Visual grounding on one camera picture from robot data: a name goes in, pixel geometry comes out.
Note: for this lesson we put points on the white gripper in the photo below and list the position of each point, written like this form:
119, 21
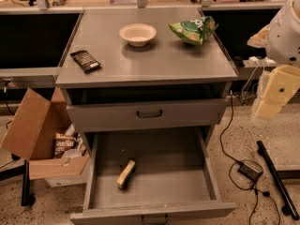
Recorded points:
283, 39

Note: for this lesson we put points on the yellow green sponge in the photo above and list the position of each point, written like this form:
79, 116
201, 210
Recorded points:
126, 174

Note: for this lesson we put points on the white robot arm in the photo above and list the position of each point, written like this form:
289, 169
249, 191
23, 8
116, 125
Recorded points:
281, 40

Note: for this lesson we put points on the grey upper closed drawer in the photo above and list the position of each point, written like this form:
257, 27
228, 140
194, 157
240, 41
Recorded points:
145, 115

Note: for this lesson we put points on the grey drawer cabinet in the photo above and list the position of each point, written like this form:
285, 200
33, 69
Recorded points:
165, 69

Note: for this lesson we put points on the grey open middle drawer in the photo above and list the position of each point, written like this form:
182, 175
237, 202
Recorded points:
173, 179

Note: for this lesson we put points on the white power strip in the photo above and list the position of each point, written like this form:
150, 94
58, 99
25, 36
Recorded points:
258, 61

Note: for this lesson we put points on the green chip bag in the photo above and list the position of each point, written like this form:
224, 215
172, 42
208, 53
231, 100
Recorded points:
194, 32

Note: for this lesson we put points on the black power adapter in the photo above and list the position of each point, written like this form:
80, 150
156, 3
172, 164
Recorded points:
250, 172

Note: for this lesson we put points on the white paper bowl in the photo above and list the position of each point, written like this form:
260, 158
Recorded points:
137, 34

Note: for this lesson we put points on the black floor stand leg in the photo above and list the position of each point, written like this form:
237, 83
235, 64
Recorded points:
288, 208

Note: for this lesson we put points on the black snack bar packet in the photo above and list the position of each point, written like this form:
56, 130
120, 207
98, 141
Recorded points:
85, 60

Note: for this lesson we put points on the white cup in box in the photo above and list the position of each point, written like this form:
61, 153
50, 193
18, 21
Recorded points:
72, 153

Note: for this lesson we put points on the brown snack bag in box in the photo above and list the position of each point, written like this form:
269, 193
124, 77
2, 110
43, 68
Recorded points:
62, 144

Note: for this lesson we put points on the brown cardboard box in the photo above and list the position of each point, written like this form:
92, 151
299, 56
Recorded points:
31, 136

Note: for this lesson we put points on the black stand left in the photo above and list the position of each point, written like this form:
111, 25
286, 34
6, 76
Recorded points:
27, 197

